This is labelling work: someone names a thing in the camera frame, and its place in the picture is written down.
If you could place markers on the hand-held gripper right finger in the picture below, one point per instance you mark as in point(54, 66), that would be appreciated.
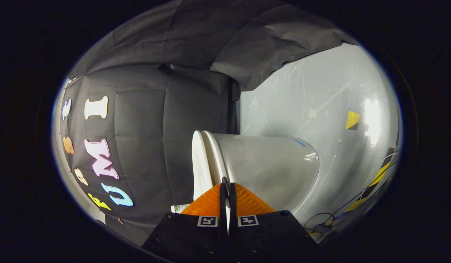
point(232, 204)

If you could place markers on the white toilet seat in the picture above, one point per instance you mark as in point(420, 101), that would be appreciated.
point(216, 160)

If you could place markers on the black backdrop cloth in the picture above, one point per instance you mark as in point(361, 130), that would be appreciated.
point(148, 146)

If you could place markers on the white toilet lid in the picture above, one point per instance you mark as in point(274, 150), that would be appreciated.
point(198, 164)

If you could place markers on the yellow black hazard tape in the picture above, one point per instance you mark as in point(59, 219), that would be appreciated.
point(375, 180)

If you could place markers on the yellow tape piece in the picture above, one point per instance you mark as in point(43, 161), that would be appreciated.
point(352, 120)

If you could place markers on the white paper label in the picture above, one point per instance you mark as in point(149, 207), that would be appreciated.
point(179, 208)

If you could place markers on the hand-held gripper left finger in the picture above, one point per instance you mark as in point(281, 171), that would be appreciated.
point(223, 204)

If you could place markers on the white ceramic toilet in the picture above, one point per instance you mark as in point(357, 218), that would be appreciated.
point(269, 171)

